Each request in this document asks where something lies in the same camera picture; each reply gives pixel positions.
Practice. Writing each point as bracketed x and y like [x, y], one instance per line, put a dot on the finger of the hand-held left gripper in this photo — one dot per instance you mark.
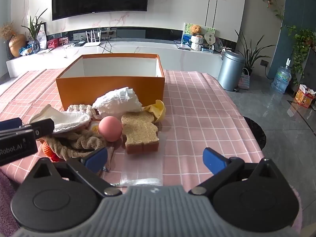
[40, 127]
[9, 124]

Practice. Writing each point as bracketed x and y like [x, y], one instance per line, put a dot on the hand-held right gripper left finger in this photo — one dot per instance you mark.
[95, 159]

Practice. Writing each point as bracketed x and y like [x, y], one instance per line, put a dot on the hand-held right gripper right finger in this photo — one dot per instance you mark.
[213, 161]

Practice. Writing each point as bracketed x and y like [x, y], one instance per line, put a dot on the brown plush toy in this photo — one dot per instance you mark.
[81, 142]

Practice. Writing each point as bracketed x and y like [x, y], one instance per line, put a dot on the orange crochet toy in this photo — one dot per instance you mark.
[47, 149]

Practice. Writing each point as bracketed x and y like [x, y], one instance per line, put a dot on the white towel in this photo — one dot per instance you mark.
[66, 121]

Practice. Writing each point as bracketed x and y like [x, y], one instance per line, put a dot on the clear packet with yellow label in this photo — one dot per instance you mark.
[94, 127]

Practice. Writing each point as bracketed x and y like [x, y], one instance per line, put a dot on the pink ball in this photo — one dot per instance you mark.
[110, 128]

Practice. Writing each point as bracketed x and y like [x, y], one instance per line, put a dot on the pink and white crochet pouch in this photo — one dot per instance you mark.
[79, 108]

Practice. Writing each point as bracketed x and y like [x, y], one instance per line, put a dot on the toast-shaped plush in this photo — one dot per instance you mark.
[139, 130]

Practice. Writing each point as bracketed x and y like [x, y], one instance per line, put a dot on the white crinkled cloth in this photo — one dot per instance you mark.
[116, 102]

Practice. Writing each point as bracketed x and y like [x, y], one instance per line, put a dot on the orange cardboard box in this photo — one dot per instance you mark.
[111, 88]

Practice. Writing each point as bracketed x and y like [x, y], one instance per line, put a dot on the yellow cloth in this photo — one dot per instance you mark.
[158, 109]

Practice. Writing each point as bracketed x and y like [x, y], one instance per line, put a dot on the clear plastic bag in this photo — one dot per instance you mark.
[142, 170]

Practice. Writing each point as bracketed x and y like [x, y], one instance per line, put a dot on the pink checkered tablecloth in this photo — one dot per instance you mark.
[197, 116]

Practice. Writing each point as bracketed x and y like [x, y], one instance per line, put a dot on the purple fluffy cloth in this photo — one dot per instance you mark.
[6, 202]

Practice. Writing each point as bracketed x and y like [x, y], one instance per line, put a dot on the brown gourd vase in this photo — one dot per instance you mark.
[17, 45]

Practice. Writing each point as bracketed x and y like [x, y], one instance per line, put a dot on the small woven basket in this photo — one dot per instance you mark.
[244, 81]

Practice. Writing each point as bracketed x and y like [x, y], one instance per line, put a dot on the red boxes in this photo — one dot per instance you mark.
[56, 42]

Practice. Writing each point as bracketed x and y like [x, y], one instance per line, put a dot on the silver trash can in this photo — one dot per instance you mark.
[229, 71]

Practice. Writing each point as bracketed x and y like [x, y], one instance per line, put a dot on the green plant in glass vase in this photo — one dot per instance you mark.
[34, 32]

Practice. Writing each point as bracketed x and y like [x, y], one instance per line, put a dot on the white router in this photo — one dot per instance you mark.
[91, 43]

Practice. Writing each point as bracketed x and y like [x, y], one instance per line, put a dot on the blue water bottle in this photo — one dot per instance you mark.
[281, 77]

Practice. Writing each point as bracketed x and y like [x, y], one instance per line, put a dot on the red gift box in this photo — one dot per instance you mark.
[303, 97]

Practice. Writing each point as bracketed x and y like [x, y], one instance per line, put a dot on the long-leaf potted plant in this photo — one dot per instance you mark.
[249, 56]

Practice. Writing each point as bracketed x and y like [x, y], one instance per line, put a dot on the decorative plate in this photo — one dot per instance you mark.
[218, 45]

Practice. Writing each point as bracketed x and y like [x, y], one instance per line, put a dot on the white ribbed pot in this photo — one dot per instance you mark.
[197, 42]

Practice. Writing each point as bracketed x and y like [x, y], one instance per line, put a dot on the white tv cabinet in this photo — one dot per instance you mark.
[148, 49]

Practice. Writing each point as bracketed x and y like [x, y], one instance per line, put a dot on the painted picture board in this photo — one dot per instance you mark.
[186, 37]

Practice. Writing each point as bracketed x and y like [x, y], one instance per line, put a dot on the brown teddy bear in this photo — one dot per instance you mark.
[195, 29]

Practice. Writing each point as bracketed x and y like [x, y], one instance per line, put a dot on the green trailing vine plant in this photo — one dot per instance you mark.
[301, 44]

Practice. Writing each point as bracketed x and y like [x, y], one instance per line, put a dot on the black picture frame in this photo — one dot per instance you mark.
[43, 37]

